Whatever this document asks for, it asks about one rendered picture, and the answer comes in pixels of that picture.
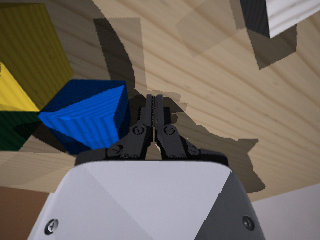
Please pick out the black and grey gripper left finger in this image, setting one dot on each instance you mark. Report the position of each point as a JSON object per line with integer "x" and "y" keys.
{"x": 131, "y": 147}

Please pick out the blue cube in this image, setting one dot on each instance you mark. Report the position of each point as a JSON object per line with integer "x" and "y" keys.
{"x": 88, "y": 114}

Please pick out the dark green cube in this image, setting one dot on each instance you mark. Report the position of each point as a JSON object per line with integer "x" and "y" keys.
{"x": 16, "y": 127}

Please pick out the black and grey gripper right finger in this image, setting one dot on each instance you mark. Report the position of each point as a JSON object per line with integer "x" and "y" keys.
{"x": 172, "y": 145}

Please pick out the light wooden cube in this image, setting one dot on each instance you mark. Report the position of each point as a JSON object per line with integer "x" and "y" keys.
{"x": 271, "y": 17}

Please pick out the yellow cube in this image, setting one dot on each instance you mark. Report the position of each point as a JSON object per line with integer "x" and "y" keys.
{"x": 33, "y": 64}

